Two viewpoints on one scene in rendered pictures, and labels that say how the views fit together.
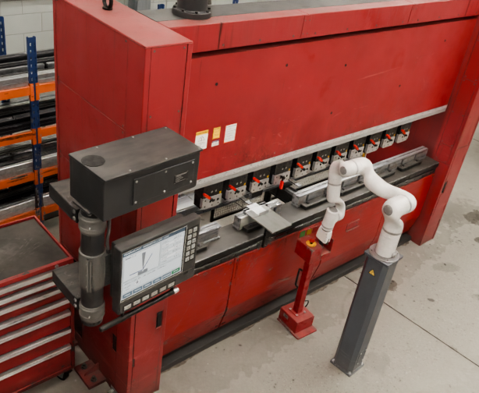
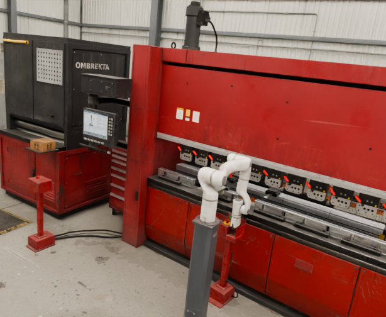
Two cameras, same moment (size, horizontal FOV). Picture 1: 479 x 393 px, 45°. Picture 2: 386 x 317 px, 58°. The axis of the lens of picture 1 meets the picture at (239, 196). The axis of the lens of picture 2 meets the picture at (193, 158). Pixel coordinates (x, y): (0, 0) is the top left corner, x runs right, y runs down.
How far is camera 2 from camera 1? 427 cm
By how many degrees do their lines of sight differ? 73
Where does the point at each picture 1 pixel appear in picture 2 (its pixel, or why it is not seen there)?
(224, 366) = (162, 267)
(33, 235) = not seen: hidden behind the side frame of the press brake
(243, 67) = (202, 78)
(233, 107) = (197, 101)
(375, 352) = not seen: outside the picture
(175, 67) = (143, 56)
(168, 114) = (141, 77)
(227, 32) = (190, 55)
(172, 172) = (104, 83)
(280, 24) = (222, 56)
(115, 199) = (84, 83)
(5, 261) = not seen: hidden behind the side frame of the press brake
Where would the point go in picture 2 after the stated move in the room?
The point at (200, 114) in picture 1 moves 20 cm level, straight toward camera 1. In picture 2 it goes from (179, 97) to (160, 96)
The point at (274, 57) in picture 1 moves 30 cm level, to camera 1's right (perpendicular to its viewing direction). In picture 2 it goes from (222, 78) to (230, 80)
